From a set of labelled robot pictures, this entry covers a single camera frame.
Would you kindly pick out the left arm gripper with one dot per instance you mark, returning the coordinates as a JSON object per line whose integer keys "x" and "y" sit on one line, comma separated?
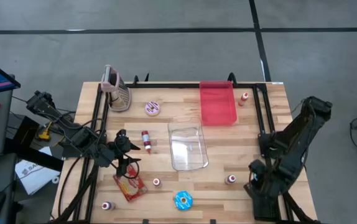
{"x": 121, "y": 146}

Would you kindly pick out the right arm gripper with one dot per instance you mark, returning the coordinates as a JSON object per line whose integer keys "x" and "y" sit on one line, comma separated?
{"x": 259, "y": 174}

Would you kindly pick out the dark red food colouring bottle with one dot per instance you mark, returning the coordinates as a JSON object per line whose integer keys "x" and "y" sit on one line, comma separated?
{"x": 230, "y": 179}
{"x": 146, "y": 140}
{"x": 107, "y": 205}

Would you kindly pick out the red snack packet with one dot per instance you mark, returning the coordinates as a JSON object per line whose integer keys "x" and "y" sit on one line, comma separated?
{"x": 132, "y": 188}

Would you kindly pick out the orange food colouring bottle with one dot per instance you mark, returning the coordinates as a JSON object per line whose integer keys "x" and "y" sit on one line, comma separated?
{"x": 243, "y": 99}
{"x": 156, "y": 182}

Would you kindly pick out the purple frosted toy donut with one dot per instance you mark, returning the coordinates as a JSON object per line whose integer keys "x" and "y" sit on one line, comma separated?
{"x": 148, "y": 110}

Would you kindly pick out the blue frosted toy donut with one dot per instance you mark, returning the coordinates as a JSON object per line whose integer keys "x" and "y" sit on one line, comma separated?
{"x": 178, "y": 203}

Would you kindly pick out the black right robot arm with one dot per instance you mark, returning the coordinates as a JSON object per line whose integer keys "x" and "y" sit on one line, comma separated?
{"x": 303, "y": 130}

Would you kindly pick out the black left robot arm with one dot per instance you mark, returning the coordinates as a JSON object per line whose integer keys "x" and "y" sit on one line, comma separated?
{"x": 46, "y": 107}

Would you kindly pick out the black table clamp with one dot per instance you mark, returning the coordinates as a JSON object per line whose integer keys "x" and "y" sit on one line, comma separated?
{"x": 145, "y": 221}
{"x": 136, "y": 80}
{"x": 231, "y": 77}
{"x": 147, "y": 77}
{"x": 212, "y": 221}

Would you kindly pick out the clear plastic bin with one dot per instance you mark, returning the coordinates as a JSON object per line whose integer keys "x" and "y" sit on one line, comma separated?
{"x": 188, "y": 146}

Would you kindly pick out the metal box grater pink trim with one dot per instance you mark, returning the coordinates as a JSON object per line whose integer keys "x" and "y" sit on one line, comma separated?
{"x": 121, "y": 93}

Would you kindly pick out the white tape roll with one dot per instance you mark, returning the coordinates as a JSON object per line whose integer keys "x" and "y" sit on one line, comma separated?
{"x": 55, "y": 179}

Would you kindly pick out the yellow plug connector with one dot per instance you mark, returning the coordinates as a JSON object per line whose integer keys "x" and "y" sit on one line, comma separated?
{"x": 45, "y": 134}

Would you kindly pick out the pink plastic bin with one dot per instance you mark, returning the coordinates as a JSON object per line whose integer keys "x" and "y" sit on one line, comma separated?
{"x": 217, "y": 105}

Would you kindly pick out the white printed paper sheet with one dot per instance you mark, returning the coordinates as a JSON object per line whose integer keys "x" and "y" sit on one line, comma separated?
{"x": 35, "y": 175}

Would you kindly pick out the black equipment box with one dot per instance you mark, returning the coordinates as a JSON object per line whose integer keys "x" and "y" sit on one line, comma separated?
{"x": 23, "y": 133}

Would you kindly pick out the black aluminium table frame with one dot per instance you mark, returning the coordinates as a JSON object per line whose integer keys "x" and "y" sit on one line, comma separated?
{"x": 197, "y": 85}

